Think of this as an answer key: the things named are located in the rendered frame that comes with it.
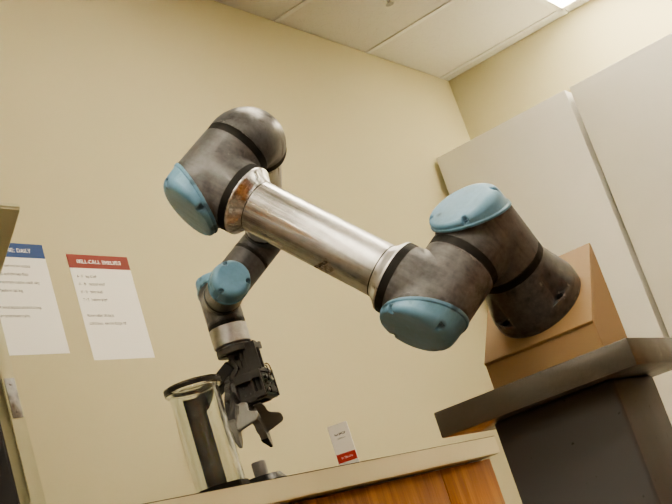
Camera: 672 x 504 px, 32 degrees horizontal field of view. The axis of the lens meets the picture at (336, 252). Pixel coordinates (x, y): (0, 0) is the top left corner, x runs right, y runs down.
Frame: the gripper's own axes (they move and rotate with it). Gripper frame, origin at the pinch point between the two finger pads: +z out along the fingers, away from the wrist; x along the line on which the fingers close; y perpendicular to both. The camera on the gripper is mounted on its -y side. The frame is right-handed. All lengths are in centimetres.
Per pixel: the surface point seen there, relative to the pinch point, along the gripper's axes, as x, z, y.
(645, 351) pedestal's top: -38, 11, 78
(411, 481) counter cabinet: 19.3, 14.5, 22.4
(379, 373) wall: 152, -28, -14
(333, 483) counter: -11.0, 11.9, 17.3
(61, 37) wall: 53, -129, -41
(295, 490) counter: -22.0, 11.7, 14.3
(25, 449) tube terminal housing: -41.1, -8.1, -22.1
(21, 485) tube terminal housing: -40.6, -2.7, -24.7
